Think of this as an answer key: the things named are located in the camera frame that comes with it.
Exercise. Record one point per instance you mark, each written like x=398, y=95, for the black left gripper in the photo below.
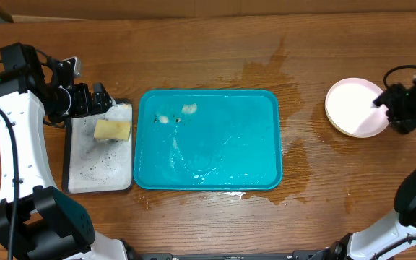
x=86, y=107

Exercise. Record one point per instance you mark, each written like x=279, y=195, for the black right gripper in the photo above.
x=403, y=126

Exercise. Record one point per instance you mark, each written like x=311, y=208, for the green and yellow sponge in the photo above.
x=105, y=129

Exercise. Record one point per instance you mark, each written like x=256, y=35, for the pink-rimmed white plate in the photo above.
x=356, y=96

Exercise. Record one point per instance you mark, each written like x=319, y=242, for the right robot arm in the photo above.
x=396, y=231

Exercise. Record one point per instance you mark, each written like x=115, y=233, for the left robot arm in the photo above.
x=37, y=221

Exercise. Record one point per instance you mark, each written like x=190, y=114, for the black tray with soapy water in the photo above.
x=98, y=165

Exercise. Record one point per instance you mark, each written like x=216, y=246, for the teal plastic serving tray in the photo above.
x=208, y=140

